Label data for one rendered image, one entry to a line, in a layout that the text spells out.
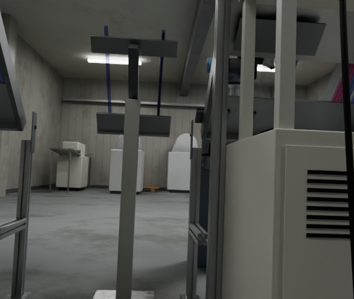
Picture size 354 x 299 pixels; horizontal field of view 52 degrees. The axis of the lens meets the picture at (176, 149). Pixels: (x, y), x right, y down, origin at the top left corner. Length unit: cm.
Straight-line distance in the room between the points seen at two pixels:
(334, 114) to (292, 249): 107
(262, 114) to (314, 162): 91
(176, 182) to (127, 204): 794
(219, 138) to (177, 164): 834
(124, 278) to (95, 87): 944
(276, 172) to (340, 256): 19
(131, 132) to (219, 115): 52
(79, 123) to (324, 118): 937
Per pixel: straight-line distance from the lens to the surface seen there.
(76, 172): 875
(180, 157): 942
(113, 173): 820
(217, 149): 107
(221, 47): 113
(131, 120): 150
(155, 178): 1034
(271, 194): 69
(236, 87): 218
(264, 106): 157
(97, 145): 1052
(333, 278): 74
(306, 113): 165
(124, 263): 154
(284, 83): 71
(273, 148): 69
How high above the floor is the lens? 53
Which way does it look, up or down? 4 degrees up
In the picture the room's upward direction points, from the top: 2 degrees clockwise
